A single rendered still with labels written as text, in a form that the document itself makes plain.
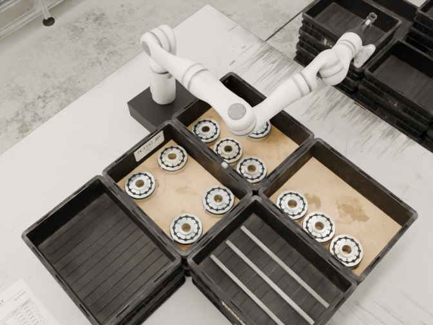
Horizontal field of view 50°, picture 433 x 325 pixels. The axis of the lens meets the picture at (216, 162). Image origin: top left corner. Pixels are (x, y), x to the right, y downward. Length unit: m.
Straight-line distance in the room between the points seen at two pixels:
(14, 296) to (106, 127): 0.70
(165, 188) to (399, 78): 1.45
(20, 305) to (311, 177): 1.04
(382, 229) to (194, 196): 0.61
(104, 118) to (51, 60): 1.32
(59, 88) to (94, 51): 0.34
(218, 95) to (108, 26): 1.97
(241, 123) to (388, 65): 1.39
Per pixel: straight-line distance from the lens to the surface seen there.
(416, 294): 1.70
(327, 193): 1.60
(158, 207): 1.55
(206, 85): 1.45
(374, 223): 1.59
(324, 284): 1.49
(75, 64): 3.13
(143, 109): 1.82
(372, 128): 1.94
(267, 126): 1.67
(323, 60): 1.44
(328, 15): 2.63
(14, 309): 1.70
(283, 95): 1.42
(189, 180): 1.59
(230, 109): 1.38
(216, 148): 1.61
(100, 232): 1.56
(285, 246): 1.50
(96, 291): 1.50
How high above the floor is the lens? 2.23
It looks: 60 degrees down
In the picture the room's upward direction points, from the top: 1 degrees counter-clockwise
